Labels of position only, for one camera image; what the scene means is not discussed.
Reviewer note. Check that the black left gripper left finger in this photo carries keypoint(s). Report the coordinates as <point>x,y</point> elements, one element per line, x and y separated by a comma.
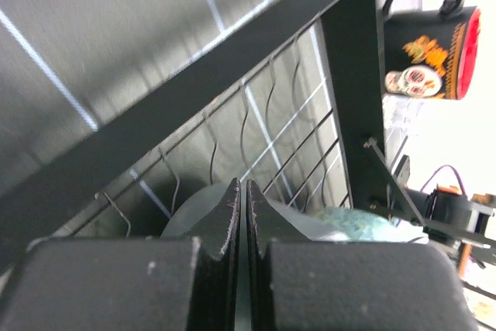
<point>95,284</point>

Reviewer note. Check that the black red skull mug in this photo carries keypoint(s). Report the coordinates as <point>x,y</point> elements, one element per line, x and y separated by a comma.
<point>431,54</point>

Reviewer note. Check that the teal speckled ceramic mug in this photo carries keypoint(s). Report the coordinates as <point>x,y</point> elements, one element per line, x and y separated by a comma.
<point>361,226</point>

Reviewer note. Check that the dark green ceramic mug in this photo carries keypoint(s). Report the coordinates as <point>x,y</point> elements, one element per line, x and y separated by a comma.
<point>201,214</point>

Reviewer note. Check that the black grid table mat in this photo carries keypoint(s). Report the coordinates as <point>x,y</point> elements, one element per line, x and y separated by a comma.
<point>69,65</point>

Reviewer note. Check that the small clear glass cup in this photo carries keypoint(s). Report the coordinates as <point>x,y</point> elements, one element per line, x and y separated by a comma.
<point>402,114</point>

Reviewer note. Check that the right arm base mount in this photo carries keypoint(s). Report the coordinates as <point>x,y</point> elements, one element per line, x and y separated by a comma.
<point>449,217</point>

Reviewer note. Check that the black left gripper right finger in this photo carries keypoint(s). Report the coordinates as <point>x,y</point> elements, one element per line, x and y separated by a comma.
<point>394,286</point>

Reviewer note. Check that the black wire dish rack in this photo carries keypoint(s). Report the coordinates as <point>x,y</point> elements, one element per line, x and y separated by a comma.
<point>260,104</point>

